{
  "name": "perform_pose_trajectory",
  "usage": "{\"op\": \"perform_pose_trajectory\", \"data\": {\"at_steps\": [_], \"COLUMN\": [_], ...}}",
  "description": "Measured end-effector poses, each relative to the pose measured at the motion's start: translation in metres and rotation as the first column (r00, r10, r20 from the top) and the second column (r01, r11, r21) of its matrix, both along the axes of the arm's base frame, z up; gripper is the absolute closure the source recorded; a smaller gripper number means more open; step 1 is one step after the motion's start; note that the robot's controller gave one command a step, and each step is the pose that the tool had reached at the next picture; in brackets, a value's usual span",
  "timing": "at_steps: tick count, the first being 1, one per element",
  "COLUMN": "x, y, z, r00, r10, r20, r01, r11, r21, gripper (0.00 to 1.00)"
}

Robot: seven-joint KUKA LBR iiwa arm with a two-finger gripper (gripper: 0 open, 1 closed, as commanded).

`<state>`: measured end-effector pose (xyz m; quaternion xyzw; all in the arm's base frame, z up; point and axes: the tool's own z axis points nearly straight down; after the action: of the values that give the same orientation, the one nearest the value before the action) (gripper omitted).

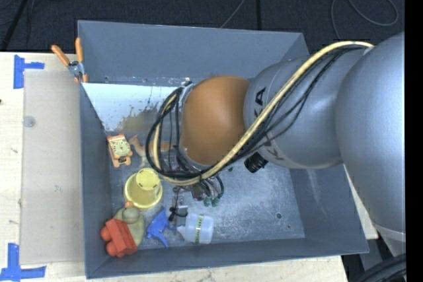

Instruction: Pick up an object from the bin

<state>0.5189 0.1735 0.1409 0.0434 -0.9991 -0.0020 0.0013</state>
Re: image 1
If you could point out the grey metal bin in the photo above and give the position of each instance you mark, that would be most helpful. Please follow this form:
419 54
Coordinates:
257 208

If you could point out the yellow plastic cup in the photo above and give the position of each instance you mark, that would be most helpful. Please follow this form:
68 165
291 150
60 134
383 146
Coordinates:
142 189

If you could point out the clear spray bottle blue head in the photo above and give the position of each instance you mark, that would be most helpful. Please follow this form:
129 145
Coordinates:
198 228

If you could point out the black cylinder on white bracket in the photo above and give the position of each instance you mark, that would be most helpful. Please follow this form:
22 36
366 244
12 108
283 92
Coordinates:
255 162

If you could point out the tan toy camel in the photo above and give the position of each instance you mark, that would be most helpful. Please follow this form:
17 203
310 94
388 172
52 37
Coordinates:
140 147

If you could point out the red toy block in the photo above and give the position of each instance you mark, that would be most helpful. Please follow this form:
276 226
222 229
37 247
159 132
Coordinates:
120 237

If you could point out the yellow-green rubber duck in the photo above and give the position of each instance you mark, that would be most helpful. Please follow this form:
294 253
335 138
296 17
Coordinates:
133 221

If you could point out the pale wood flat board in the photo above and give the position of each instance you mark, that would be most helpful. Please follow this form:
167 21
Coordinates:
49 168

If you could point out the orange toy clock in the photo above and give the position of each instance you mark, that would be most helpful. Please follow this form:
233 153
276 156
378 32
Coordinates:
119 149

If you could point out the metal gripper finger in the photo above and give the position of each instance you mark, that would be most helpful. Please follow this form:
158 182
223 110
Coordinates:
182 210
181 221

